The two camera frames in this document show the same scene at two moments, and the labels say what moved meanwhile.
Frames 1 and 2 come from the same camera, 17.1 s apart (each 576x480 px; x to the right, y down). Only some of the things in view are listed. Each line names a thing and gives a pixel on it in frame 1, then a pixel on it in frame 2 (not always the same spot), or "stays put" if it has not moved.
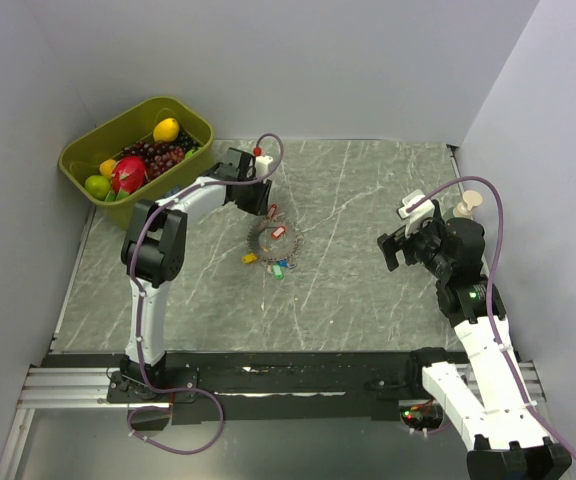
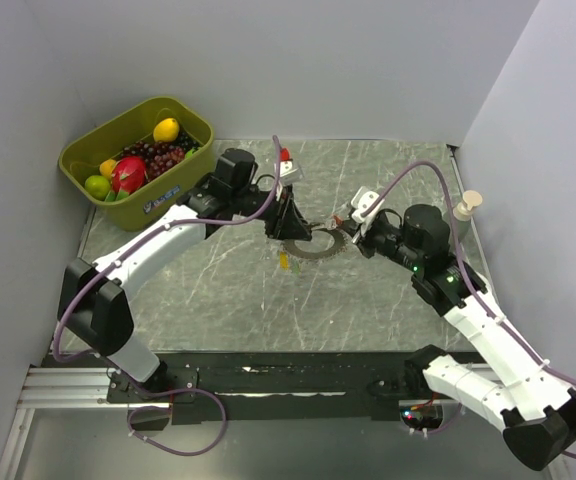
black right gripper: x=434 y=226 -> x=363 y=241
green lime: x=97 y=187 stays put
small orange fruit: x=107 y=166 stays put
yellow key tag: x=249 y=258 -> x=284 y=260
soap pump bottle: x=464 y=208 stays put
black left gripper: x=258 y=207 -> x=284 y=221
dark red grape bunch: x=160 y=156 stays put
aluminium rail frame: x=58 y=388 stays put
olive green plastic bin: x=82 y=159 stays put
